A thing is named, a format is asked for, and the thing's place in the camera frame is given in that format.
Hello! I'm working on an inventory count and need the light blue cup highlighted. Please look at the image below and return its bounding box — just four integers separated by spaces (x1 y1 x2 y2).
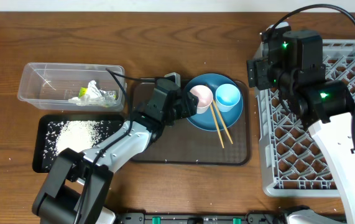
216 83 241 112

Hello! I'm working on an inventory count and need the wooden chopstick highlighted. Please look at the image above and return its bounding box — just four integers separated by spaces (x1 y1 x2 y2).
210 103 224 149
212 98 233 144

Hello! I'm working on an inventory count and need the green snack wrapper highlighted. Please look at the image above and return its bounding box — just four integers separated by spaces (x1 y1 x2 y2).
78 87 87 98

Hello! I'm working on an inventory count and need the dark blue plate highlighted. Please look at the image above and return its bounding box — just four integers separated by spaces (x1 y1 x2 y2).
184 73 244 131

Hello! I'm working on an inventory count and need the pink cup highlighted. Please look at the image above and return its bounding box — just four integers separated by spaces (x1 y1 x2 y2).
190 85 213 114

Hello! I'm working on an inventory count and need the white napkin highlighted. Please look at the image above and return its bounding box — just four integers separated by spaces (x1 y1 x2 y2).
68 80 118 107

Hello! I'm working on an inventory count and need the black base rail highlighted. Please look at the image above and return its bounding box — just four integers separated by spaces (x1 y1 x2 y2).
114 213 286 224

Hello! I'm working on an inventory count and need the black plastic tray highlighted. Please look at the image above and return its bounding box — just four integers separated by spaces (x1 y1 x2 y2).
32 114 124 173

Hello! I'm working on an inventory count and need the spilled white rice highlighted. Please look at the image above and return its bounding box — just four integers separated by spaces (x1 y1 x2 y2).
40 121 121 172

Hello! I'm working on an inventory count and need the clear plastic bin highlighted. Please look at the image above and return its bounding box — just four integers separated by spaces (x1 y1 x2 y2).
17 62 127 112

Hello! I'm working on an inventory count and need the brown serving tray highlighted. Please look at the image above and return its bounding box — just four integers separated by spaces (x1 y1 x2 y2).
126 78 252 166

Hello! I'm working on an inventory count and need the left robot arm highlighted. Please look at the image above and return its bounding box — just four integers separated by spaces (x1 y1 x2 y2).
32 78 199 223

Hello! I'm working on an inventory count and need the grey dishwasher rack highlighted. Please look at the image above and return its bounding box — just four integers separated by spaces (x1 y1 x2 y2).
254 39 355 197

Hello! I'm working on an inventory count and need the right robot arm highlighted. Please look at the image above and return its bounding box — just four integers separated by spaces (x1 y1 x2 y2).
247 23 355 223

